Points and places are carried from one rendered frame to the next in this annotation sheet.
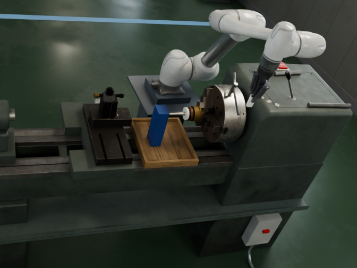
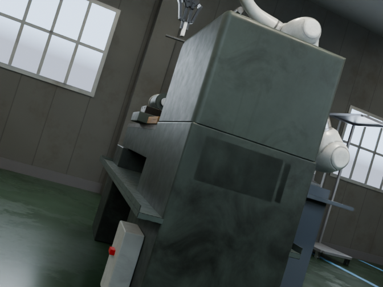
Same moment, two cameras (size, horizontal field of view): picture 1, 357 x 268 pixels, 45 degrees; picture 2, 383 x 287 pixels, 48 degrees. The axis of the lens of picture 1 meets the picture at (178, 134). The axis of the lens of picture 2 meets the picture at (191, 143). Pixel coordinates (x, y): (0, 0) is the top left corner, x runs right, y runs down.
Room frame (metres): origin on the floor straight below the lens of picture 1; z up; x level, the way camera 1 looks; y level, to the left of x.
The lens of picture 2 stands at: (2.46, -2.24, 0.75)
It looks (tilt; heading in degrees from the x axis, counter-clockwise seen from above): 2 degrees up; 104
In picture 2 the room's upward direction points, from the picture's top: 17 degrees clockwise
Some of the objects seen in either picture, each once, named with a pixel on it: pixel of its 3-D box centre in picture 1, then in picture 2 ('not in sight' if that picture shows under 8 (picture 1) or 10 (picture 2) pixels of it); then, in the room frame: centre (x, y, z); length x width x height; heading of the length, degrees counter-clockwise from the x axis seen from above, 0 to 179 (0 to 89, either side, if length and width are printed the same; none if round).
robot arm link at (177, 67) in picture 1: (175, 66); not in sight; (2.50, 0.15, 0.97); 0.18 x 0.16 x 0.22; 120
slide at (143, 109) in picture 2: (106, 132); (175, 119); (1.68, 0.36, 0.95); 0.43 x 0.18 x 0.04; 29
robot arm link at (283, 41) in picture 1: (282, 40); not in sight; (1.77, -0.31, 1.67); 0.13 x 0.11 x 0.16; 120
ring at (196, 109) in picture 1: (194, 113); not in sight; (1.89, -0.05, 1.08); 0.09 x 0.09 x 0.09; 29
